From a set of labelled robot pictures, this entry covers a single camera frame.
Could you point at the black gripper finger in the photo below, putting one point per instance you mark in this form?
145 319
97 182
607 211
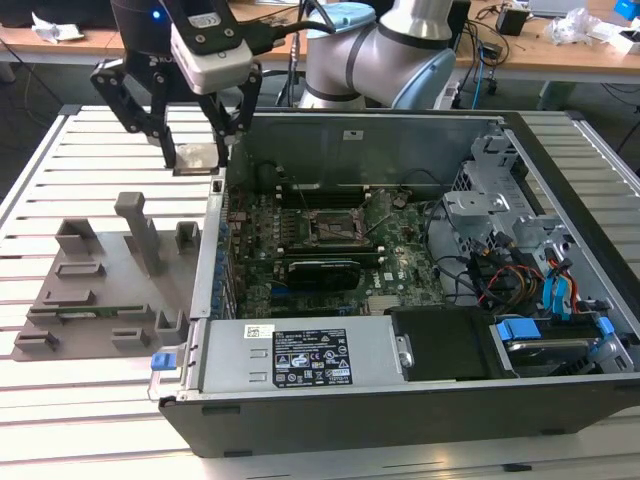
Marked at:
240 120
135 110

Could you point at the silver CPU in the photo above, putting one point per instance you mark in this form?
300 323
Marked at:
195 157

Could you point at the CPU socket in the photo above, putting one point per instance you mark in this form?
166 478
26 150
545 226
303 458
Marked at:
332 226

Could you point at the crumpled white paper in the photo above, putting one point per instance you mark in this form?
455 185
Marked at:
55 31

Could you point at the black bag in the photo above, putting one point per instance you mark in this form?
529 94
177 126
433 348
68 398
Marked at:
50 12

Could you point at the wooden desk white legs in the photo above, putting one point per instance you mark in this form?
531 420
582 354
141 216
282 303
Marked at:
50 50
550 60

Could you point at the black RAM slot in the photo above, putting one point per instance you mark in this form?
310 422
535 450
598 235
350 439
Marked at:
325 246
330 201
330 190
370 256

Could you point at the grey parts rack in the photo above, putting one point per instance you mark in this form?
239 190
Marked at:
115 280

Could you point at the black graphics card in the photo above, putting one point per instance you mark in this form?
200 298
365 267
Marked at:
322 275

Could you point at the round coin battery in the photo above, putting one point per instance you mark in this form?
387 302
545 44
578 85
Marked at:
399 201

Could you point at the green motherboard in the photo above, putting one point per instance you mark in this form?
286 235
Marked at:
400 250

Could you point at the white power strip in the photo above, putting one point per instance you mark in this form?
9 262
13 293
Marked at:
450 95

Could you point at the silver chipset heatsink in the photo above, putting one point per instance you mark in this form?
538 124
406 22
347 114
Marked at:
385 303

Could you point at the silver power supply unit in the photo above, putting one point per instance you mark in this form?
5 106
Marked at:
235 360

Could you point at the silver metal drive cage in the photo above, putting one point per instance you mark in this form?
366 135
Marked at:
470 205

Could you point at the blue case latch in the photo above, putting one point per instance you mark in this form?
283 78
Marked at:
162 361

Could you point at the small black adapter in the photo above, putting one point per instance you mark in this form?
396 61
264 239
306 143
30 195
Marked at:
492 50

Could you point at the small black box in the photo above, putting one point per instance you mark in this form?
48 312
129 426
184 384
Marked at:
511 22

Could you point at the black plastic shroud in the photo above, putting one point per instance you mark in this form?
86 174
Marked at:
440 345

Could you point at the black open PC case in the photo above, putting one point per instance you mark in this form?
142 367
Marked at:
350 425

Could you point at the grey laptop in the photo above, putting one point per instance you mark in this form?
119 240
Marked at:
555 6

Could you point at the clear plastic bag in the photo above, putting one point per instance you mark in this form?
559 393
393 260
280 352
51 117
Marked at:
572 27

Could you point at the blue disk carrier with disk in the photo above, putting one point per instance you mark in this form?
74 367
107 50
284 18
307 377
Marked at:
520 331

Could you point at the blue box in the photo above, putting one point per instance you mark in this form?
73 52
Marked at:
629 9

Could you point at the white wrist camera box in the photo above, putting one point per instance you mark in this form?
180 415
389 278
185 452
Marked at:
215 75

